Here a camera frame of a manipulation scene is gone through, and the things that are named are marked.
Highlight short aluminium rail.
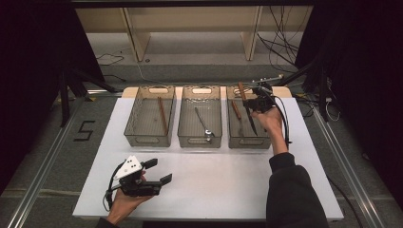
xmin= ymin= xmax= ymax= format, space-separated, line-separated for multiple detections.
xmin=86 ymin=89 xmax=125 ymax=97

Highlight left hand-held gripper cable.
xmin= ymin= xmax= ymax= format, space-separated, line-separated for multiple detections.
xmin=103 ymin=161 xmax=125 ymax=212

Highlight right hand-held gripper cable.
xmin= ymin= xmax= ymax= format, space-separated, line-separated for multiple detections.
xmin=267 ymin=93 xmax=293 ymax=150

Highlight thin black cable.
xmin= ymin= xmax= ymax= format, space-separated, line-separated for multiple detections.
xmin=326 ymin=176 xmax=360 ymax=228

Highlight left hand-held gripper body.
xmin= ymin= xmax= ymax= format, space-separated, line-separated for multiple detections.
xmin=113 ymin=154 xmax=163 ymax=198

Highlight short black cable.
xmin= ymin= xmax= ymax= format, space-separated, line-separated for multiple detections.
xmin=103 ymin=74 xmax=127 ymax=84

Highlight thin white cable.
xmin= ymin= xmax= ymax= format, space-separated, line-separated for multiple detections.
xmin=325 ymin=97 xmax=341 ymax=123

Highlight brown wooden chopstick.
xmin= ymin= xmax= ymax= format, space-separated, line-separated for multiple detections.
xmin=158 ymin=96 xmax=170 ymax=136
xmin=157 ymin=96 xmax=168 ymax=136

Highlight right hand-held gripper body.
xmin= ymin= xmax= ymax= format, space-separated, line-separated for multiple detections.
xmin=252 ymin=74 xmax=285 ymax=112

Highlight black curtain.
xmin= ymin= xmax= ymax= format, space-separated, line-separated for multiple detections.
xmin=0 ymin=0 xmax=106 ymax=195
xmin=294 ymin=0 xmax=403 ymax=211

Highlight black metal stand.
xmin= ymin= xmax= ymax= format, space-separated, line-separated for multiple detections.
xmin=275 ymin=56 xmax=331 ymax=124
xmin=58 ymin=66 xmax=119 ymax=128

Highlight person's left hand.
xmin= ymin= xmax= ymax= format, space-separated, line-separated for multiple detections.
xmin=106 ymin=172 xmax=153 ymax=226

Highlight person's right hand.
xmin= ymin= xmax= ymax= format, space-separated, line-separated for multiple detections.
xmin=251 ymin=108 xmax=285 ymax=137

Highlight knife with wooden handle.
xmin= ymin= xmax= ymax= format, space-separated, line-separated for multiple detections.
xmin=237 ymin=81 xmax=259 ymax=137

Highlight looped black cable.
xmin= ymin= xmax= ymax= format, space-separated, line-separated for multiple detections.
xmin=95 ymin=52 xmax=125 ymax=67

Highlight tangle of black cables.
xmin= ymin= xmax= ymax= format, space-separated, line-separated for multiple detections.
xmin=257 ymin=5 xmax=306 ymax=74

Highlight translucent grey plastic bin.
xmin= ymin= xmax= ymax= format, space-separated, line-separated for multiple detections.
xmin=177 ymin=85 xmax=223 ymax=149
xmin=123 ymin=85 xmax=177 ymax=148
xmin=225 ymin=85 xmax=276 ymax=150

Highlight metal spoon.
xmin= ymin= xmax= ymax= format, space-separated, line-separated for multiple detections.
xmin=193 ymin=106 xmax=217 ymax=143

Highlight hand-held gripper cable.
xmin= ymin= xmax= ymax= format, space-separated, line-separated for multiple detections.
xmin=103 ymin=161 xmax=125 ymax=212
xmin=267 ymin=93 xmax=293 ymax=150

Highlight long aluminium rail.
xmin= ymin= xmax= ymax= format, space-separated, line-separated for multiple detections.
xmin=312 ymin=107 xmax=387 ymax=228
xmin=6 ymin=94 xmax=87 ymax=228

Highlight light wooden shelf unit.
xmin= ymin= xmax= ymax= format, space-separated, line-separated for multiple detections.
xmin=75 ymin=6 xmax=315 ymax=63

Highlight white table sheet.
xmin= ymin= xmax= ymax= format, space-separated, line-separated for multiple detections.
xmin=71 ymin=96 xmax=345 ymax=221

